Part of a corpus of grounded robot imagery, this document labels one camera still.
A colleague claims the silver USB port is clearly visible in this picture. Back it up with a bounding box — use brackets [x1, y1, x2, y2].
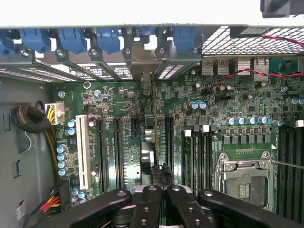
[217, 59, 230, 76]
[201, 59, 216, 76]

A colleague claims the black box outside case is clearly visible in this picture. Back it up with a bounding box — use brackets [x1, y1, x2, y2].
[260, 0, 292, 19]

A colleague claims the black braided power cable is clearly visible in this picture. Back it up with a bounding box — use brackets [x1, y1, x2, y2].
[11, 105, 60, 183]

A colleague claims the green motherboard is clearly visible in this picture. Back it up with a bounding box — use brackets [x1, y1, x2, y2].
[51, 71, 304, 228]

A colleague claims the blue slot retainer clip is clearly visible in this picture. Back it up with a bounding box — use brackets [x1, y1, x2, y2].
[19, 28, 52, 54]
[57, 28, 88, 55]
[172, 26, 197, 52]
[96, 28, 121, 54]
[0, 35, 17, 56]

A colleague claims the red and black wire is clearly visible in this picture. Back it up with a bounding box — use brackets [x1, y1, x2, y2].
[261, 34, 304, 48]
[206, 68, 304, 93]

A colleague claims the thin socket locking lever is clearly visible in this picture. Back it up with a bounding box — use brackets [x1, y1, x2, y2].
[270, 159, 304, 171]

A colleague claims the open black PC case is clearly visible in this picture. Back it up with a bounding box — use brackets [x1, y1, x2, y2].
[0, 0, 304, 228]

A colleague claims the PCIe x16 expansion slot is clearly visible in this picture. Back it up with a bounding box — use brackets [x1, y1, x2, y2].
[113, 118, 124, 190]

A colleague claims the white power connector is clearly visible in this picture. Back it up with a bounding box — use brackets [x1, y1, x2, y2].
[44, 102, 66, 126]

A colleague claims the black PCIe expansion slot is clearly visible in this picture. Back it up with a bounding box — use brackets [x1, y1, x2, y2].
[95, 117, 109, 193]
[164, 116, 176, 171]

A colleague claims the coloured power wire bundle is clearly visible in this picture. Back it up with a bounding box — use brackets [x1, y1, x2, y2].
[39, 187, 62, 218]

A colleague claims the short PCIe expansion slot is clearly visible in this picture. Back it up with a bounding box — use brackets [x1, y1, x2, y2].
[130, 117, 141, 141]

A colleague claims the white PCI expansion slot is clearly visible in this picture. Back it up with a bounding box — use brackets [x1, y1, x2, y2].
[75, 114, 93, 190]

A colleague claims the silver CPU socket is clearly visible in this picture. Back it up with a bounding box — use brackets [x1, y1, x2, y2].
[215, 152, 278, 212]

